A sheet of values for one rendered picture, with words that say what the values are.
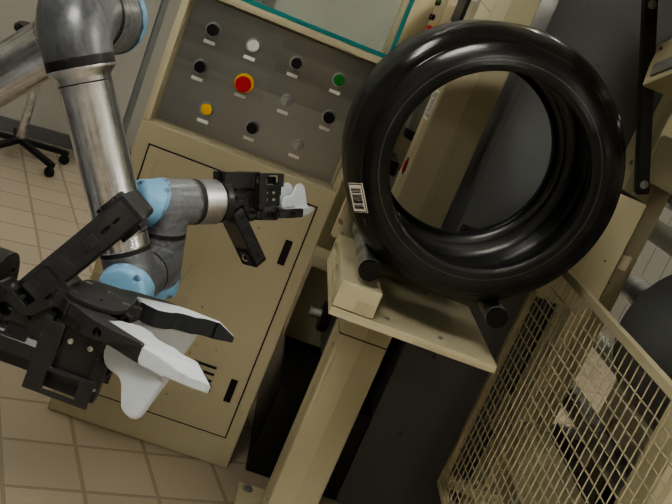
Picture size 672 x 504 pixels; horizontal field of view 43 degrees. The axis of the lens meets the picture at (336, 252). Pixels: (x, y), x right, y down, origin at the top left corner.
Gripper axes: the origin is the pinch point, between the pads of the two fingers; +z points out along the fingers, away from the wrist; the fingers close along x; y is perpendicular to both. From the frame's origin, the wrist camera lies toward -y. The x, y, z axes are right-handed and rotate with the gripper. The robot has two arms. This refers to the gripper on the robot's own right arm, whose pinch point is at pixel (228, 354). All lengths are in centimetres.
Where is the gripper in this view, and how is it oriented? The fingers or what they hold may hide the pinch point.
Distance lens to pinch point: 69.1
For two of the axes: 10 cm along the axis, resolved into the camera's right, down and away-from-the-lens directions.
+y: -3.7, 9.2, 1.3
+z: 9.3, 3.6, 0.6
